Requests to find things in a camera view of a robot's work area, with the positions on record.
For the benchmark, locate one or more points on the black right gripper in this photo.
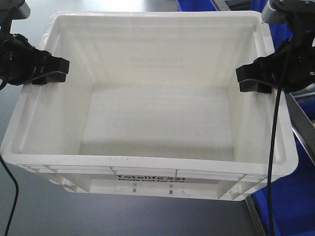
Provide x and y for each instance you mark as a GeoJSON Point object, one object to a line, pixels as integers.
{"type": "Point", "coordinates": [299, 74]}

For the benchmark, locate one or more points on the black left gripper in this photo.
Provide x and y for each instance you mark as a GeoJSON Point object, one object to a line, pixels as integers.
{"type": "Point", "coordinates": [20, 63]}

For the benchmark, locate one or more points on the white plastic tote bin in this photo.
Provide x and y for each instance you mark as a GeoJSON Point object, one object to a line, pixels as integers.
{"type": "Point", "coordinates": [151, 106]}

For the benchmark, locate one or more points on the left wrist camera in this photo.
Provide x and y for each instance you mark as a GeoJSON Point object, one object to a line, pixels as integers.
{"type": "Point", "coordinates": [14, 9]}

